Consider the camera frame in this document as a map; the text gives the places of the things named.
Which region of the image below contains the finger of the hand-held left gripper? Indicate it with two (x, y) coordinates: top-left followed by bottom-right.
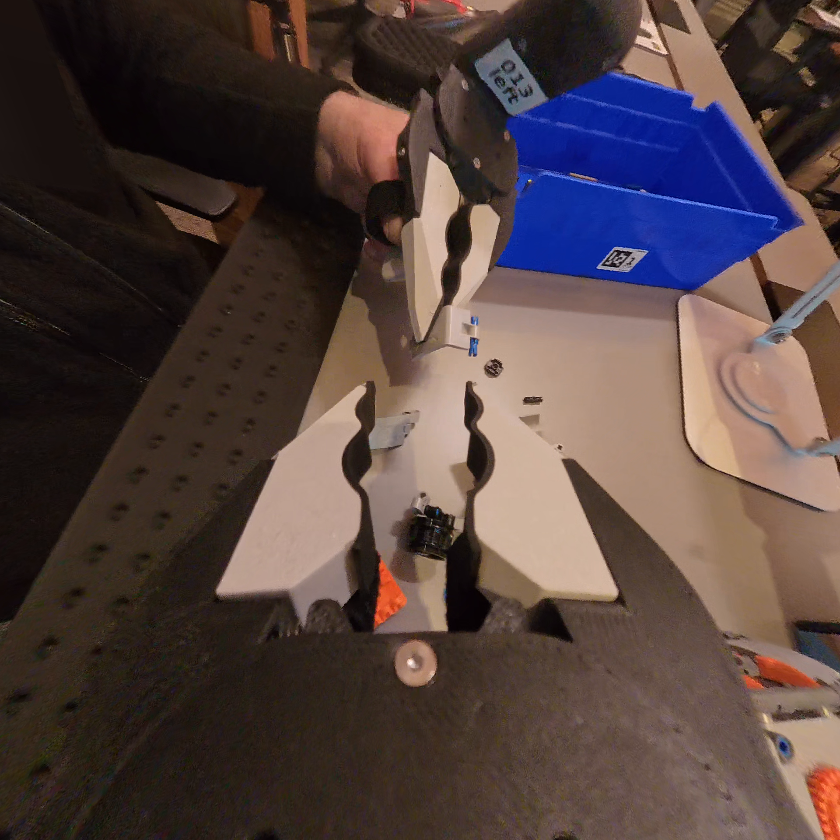
(400, 152), (472, 343)
(446, 193), (519, 309)

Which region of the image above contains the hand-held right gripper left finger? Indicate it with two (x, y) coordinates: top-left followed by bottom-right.
(217, 381), (382, 632)

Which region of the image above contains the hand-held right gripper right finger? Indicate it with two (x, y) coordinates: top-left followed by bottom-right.
(445, 381), (619, 632)

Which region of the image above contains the grey panel with blue pins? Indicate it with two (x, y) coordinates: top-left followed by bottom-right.
(412, 305), (481, 361)

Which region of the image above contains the blue plastic bin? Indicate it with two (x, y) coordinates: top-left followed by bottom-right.
(491, 71), (805, 291)

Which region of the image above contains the person's left forearm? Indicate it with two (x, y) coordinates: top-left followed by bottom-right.
(33, 0), (358, 217)

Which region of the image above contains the person's left hand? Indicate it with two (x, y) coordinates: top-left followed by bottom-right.
(315, 91), (412, 265)

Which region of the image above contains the black toy wheel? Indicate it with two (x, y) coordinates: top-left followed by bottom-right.
(402, 492), (458, 560)

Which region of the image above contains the orange ridged plastic piece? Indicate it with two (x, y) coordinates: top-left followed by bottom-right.
(373, 556), (406, 627)

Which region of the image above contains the grey curved shell piece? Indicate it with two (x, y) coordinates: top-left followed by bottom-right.
(369, 410), (421, 451)

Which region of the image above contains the white booklet stand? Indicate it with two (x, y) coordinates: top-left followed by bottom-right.
(676, 261), (840, 513)

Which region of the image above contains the black chair armrest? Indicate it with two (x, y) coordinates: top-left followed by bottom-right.
(108, 147), (238, 221)

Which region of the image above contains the grey orange tracked toy robot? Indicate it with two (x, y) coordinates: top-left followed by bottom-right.
(722, 630), (840, 840)

